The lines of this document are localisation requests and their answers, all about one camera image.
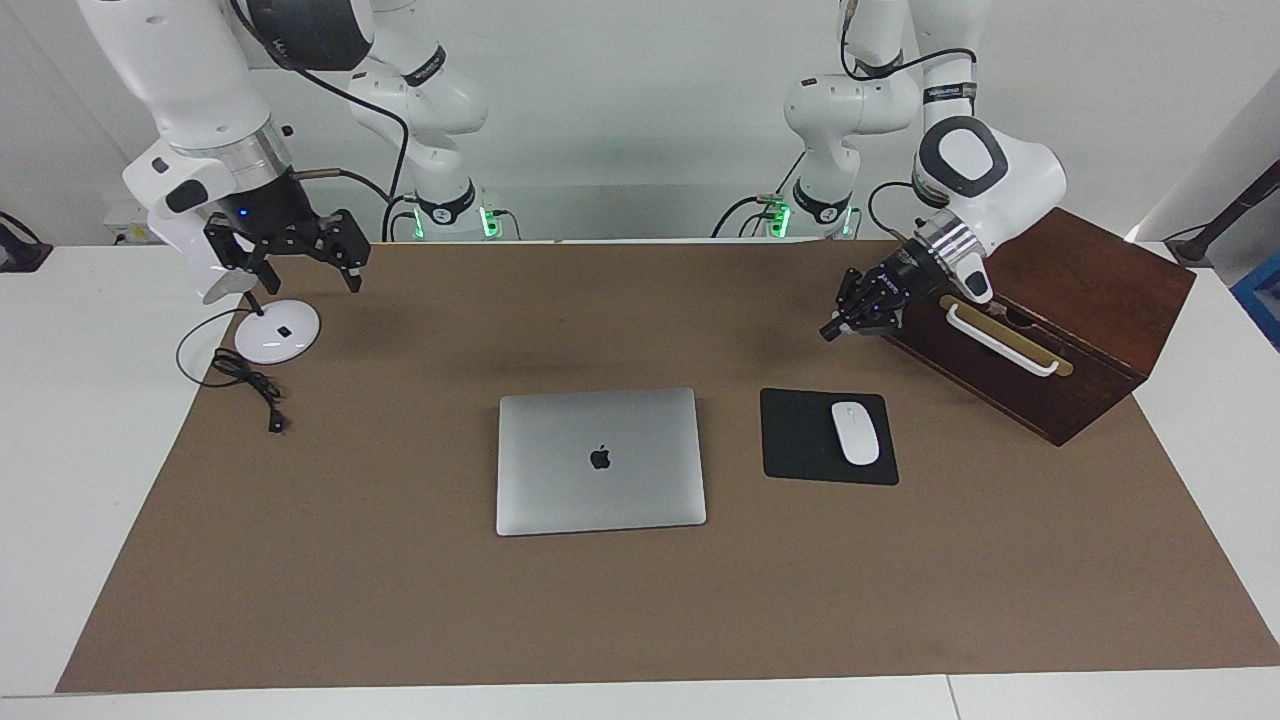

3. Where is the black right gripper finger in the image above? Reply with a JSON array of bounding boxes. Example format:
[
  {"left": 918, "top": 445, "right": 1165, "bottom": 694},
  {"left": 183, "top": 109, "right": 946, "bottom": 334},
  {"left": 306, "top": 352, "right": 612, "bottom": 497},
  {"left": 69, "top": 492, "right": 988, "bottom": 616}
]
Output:
[
  {"left": 207, "top": 228, "right": 281, "bottom": 296},
  {"left": 318, "top": 210, "right": 371, "bottom": 294}
]

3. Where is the white box handle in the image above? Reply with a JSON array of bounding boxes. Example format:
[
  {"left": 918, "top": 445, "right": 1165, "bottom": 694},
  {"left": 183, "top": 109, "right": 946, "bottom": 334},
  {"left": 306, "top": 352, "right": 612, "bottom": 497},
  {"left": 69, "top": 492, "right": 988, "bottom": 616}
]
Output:
[{"left": 946, "top": 303, "right": 1059, "bottom": 378}]

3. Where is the dark brown wooden box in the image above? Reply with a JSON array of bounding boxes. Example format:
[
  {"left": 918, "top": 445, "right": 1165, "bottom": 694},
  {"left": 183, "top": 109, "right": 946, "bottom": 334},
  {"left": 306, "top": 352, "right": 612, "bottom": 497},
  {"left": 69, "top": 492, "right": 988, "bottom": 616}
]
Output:
[{"left": 873, "top": 207, "right": 1197, "bottom": 447}]

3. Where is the silver grey laptop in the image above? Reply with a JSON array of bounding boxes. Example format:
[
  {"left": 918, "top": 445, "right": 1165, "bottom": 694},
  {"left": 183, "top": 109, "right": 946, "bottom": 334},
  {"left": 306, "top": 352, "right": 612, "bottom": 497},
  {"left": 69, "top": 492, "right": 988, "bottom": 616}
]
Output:
[{"left": 496, "top": 388, "right": 707, "bottom": 537}]

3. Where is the black lamp power cable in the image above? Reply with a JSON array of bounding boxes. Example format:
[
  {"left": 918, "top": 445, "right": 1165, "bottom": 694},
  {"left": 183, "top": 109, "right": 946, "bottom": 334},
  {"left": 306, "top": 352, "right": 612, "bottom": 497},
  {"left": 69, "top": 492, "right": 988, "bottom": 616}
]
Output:
[{"left": 176, "top": 308, "right": 291, "bottom": 435}]

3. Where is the white power strip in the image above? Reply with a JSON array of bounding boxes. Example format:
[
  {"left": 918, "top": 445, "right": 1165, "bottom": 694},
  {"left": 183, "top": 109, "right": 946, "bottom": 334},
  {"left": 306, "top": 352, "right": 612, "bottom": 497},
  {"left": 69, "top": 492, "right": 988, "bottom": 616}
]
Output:
[{"left": 105, "top": 200, "right": 153, "bottom": 246}]

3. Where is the blue crate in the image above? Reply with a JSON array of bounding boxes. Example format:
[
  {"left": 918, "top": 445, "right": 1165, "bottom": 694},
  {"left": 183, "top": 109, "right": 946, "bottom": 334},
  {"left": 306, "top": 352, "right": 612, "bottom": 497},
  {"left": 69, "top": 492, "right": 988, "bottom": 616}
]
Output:
[{"left": 1232, "top": 250, "right": 1280, "bottom": 351}]

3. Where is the black bracket mount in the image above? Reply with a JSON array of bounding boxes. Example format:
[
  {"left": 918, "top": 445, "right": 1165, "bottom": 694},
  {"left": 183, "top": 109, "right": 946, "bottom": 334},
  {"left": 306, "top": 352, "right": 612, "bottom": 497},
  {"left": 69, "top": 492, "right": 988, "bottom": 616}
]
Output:
[{"left": 0, "top": 212, "right": 53, "bottom": 273}]

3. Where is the white computer mouse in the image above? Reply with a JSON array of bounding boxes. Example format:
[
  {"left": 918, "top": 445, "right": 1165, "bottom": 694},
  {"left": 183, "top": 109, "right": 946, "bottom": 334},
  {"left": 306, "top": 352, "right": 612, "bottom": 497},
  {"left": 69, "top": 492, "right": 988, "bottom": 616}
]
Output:
[{"left": 832, "top": 402, "right": 881, "bottom": 467}]

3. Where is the black tripod pole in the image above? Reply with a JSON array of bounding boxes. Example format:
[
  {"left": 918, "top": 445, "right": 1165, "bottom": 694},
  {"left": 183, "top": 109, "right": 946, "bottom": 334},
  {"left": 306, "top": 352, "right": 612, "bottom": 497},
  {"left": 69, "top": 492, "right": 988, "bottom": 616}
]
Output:
[{"left": 1165, "top": 160, "right": 1280, "bottom": 269}]

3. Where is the brass handle plate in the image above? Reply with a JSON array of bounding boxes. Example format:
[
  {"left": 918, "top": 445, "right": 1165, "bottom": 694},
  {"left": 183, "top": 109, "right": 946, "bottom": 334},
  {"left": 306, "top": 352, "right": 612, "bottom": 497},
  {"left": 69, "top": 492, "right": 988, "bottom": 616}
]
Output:
[{"left": 938, "top": 294, "right": 1074, "bottom": 378}]

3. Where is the black mouse pad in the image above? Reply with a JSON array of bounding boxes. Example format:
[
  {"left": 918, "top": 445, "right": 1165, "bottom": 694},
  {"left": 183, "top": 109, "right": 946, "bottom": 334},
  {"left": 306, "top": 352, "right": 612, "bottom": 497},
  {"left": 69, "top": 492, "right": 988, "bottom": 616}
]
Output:
[{"left": 760, "top": 388, "right": 899, "bottom": 487}]

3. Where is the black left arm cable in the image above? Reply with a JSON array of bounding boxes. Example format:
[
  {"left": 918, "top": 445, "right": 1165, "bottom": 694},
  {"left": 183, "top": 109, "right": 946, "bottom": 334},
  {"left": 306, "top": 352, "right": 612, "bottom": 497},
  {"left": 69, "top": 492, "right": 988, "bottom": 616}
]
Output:
[{"left": 840, "top": 0, "right": 979, "bottom": 246}]

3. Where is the white desk lamp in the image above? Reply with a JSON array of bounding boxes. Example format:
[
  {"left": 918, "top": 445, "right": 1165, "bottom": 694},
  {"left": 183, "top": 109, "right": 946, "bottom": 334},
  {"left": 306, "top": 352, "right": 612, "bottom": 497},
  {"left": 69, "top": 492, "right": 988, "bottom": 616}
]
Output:
[{"left": 185, "top": 225, "right": 322, "bottom": 365}]

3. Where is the brown table mat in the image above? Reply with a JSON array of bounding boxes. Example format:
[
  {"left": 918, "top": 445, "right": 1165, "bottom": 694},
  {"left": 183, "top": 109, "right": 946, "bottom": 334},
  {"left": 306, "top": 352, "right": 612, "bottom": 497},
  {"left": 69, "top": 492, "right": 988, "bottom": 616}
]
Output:
[{"left": 55, "top": 240, "right": 1280, "bottom": 693}]

